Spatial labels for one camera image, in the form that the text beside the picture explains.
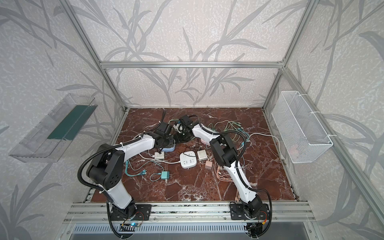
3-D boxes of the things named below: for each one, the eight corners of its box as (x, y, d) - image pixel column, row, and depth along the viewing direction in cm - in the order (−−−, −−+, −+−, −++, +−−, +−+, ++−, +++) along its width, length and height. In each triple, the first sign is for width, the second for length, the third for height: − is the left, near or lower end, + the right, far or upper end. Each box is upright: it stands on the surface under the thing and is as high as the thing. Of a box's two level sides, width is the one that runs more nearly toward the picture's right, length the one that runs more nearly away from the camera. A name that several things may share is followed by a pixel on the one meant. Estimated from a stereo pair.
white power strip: (181, 169, 90) (181, 167, 88) (179, 155, 96) (178, 153, 93) (197, 165, 92) (197, 163, 89) (194, 152, 98) (194, 149, 95)
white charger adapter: (199, 160, 93) (199, 158, 91) (197, 153, 96) (197, 151, 94) (207, 158, 94) (207, 156, 92) (204, 151, 97) (205, 149, 95)
